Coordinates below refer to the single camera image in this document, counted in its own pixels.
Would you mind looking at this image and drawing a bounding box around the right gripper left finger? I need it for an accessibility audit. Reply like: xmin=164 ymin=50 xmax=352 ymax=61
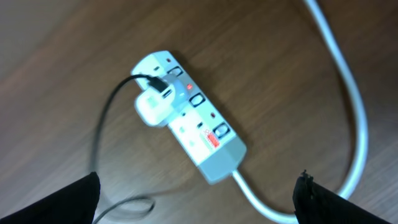
xmin=1 ymin=172 xmax=101 ymax=224

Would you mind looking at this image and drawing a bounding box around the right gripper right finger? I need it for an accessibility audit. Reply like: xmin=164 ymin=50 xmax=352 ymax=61
xmin=292 ymin=171 xmax=389 ymax=224

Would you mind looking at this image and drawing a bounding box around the black charger cable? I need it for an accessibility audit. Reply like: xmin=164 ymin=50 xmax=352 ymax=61
xmin=89 ymin=73 xmax=170 ymax=224

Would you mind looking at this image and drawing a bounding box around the white charger adapter plug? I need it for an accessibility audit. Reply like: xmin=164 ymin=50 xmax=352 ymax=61
xmin=134 ymin=80 xmax=189 ymax=127

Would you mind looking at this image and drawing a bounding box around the white power strip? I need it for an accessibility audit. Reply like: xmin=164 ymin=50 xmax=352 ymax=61
xmin=131 ymin=50 xmax=247 ymax=184

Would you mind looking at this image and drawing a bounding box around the white power strip cord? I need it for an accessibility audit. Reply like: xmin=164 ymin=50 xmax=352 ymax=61
xmin=231 ymin=0 xmax=369 ymax=224

